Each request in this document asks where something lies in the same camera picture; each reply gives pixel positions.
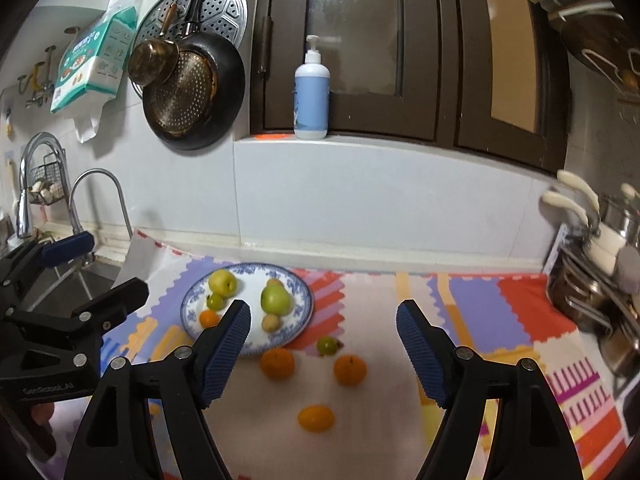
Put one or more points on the steel sink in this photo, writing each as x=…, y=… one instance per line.
x=100, y=280

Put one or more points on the brass colander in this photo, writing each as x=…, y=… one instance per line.
x=185, y=95

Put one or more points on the orange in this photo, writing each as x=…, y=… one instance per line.
x=316, y=418
x=277, y=363
x=208, y=319
x=350, y=371

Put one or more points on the blue rimmed white plate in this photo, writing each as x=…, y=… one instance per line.
x=257, y=342

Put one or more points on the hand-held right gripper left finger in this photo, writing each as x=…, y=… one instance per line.
x=222, y=355

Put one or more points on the yellow apple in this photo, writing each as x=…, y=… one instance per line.
x=222, y=282

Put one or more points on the person's left hand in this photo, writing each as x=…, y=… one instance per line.
x=44, y=415

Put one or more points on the large chrome faucet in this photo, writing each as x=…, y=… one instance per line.
x=22, y=210

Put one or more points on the green tangerine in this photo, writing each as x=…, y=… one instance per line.
x=326, y=346
x=215, y=302

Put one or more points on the perforated steel steamer tray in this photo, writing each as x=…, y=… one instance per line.
x=225, y=10

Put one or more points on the small brass pot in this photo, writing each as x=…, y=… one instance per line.
x=147, y=62

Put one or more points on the black frying pan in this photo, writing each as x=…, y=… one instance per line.
x=227, y=100

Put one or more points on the metal dish rack with utensils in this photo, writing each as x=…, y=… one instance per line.
x=590, y=300

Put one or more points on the green apple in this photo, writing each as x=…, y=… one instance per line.
x=275, y=301

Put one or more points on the colourful printed tablecloth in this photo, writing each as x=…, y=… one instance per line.
x=380, y=410

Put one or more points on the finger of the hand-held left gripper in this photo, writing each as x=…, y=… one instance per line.
x=115, y=300
x=67, y=250

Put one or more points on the dark brown window frame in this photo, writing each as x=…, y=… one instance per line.
x=425, y=115

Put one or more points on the thin gooseneck faucet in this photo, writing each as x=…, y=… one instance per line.
x=92, y=174

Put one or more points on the blue white pump bottle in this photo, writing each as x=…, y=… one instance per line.
x=311, y=105

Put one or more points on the green white tissue pack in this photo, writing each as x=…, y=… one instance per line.
x=90, y=65

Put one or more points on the wall hooks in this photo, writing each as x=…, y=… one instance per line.
x=35, y=80

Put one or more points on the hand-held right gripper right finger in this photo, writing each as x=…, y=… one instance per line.
x=422, y=355

